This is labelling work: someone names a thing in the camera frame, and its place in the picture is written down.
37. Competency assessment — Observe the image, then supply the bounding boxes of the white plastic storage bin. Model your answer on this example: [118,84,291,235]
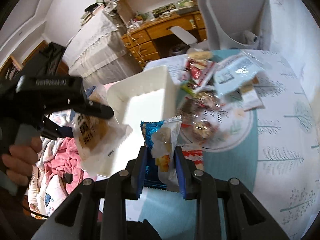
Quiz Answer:
[98,66,177,177]

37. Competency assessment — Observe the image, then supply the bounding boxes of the clear dark candy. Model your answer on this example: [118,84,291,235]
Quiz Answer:
[177,98,207,125]

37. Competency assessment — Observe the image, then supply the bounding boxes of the oats protein bar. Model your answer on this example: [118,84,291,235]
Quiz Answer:
[240,77,264,111]

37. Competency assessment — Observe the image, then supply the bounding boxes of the grey white office chair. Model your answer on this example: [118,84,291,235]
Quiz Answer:
[170,0,267,51]

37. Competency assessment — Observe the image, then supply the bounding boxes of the wooden desk with drawers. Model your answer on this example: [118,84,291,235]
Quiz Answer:
[121,11,207,68]

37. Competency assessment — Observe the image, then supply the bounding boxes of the black waste bin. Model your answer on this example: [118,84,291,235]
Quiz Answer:
[169,43,190,56]

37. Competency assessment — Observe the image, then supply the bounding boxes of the white blue wafer pack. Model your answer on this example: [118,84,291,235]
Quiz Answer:
[213,53,264,98]

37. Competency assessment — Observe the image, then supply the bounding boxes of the lace covered piano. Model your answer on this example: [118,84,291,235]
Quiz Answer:
[62,9,142,87]

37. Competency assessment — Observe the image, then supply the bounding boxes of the blue snack packet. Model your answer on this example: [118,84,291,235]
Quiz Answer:
[140,115,182,192]

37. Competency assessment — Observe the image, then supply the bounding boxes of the clear nut candy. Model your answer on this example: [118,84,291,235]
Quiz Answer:
[192,120,217,142]

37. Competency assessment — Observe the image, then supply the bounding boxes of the red cookies packet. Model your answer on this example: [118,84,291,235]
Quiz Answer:
[181,144,204,171]

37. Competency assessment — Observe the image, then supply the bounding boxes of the red white date snack bag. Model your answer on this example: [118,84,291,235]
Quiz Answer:
[181,58,215,92]

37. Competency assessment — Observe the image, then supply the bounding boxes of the person's left hand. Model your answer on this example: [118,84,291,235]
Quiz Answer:
[2,137,42,186]

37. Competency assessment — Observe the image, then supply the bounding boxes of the pink bed blanket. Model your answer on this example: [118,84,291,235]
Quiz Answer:
[43,81,118,196]

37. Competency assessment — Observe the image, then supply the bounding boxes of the floral white curtain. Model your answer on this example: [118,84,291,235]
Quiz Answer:
[269,0,319,111]

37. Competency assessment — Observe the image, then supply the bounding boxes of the clear bag orange crackers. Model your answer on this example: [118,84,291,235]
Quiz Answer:
[72,113,132,177]

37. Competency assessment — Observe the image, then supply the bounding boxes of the floral white pajama cloth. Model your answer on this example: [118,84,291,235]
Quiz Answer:
[27,109,75,218]

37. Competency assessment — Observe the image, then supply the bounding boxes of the black cable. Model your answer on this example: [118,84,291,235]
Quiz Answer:
[21,199,49,219]

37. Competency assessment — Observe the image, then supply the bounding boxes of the green pastry packet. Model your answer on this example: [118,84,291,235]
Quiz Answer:
[180,80,201,97]

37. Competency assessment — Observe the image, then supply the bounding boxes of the teal tree pattern tablecloth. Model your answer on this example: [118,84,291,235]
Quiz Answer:
[145,50,319,239]

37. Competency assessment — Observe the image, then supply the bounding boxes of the rice cracker pack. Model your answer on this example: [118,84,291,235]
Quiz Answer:
[188,51,213,60]

